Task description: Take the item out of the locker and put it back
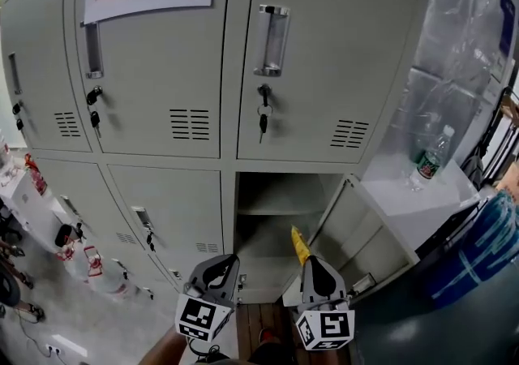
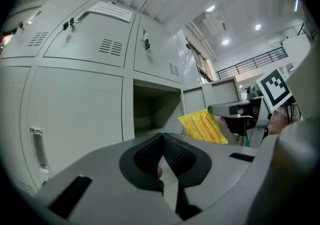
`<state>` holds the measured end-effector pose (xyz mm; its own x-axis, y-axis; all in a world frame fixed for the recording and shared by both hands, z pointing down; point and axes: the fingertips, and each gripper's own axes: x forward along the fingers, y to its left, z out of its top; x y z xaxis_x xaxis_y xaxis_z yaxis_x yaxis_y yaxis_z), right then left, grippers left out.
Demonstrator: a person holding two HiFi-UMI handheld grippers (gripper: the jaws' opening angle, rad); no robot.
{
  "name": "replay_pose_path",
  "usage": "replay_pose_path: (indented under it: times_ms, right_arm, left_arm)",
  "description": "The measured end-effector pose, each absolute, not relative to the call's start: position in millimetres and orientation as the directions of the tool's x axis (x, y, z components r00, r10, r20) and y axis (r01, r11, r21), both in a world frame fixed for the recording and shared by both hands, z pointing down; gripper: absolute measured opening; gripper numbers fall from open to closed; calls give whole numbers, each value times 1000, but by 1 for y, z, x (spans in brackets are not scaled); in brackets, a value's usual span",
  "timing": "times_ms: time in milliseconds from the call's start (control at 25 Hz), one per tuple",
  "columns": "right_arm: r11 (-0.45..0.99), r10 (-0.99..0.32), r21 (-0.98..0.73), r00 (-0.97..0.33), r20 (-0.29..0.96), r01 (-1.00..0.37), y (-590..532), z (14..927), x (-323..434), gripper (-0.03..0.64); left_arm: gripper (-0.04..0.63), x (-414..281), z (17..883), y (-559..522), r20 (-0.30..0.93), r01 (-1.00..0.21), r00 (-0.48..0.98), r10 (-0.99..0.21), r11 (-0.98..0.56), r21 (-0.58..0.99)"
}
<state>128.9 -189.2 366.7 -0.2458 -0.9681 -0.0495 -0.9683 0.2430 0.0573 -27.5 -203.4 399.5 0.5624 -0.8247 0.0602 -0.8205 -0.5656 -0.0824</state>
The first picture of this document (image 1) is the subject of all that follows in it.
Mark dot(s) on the person's left forearm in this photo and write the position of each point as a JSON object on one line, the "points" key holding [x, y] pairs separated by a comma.
{"points": [[166, 351]]}

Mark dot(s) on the white desk black frame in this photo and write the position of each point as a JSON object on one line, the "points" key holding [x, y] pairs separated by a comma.
{"points": [[466, 193]]}

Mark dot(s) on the grey backpack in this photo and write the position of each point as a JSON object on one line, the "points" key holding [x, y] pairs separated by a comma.
{"points": [[472, 170]]}

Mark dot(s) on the brown cardboard box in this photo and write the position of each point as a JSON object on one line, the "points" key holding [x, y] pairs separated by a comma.
{"points": [[510, 183]]}

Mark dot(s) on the silver foil insulation sheet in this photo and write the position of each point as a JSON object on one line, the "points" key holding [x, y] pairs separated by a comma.
{"points": [[454, 31]]}

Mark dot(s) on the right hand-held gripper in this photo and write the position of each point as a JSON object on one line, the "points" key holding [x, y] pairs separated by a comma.
{"points": [[328, 327]]}

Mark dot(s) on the blue wall poster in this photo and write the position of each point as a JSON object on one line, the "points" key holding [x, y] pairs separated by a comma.
{"points": [[507, 18]]}

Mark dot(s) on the brown wooden plank platform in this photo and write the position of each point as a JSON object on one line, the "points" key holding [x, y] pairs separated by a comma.
{"points": [[251, 323]]}

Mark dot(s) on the large white box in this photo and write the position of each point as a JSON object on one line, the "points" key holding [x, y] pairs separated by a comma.
{"points": [[405, 209]]}

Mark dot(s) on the white power strip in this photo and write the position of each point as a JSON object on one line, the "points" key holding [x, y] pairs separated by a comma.
{"points": [[54, 350]]}

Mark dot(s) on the black office chair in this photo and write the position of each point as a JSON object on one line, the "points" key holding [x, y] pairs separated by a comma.
{"points": [[6, 229]]}

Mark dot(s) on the black metal rack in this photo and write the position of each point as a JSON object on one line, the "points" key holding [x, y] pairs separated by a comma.
{"points": [[492, 128]]}

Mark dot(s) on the blue plastic wrapped bundle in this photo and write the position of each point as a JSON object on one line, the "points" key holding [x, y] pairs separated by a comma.
{"points": [[478, 258]]}

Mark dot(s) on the person's right shoe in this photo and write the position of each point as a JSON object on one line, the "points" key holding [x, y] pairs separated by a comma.
{"points": [[269, 335]]}

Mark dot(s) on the grey metal locker cabinet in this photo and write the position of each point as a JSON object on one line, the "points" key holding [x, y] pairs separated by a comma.
{"points": [[162, 71]]}

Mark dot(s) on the yellow snack packet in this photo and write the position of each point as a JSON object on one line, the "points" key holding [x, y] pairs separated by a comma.
{"points": [[299, 243]]}

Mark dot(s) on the person's right leg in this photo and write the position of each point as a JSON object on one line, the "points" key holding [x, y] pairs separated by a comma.
{"points": [[269, 355]]}

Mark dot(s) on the black red container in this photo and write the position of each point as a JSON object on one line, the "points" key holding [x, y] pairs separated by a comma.
{"points": [[65, 235]]}

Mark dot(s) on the clear water bottle green label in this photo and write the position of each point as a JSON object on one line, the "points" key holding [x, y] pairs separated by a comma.
{"points": [[430, 160]]}

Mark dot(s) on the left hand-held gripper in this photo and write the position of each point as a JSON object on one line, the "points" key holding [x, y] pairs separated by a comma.
{"points": [[198, 316]]}

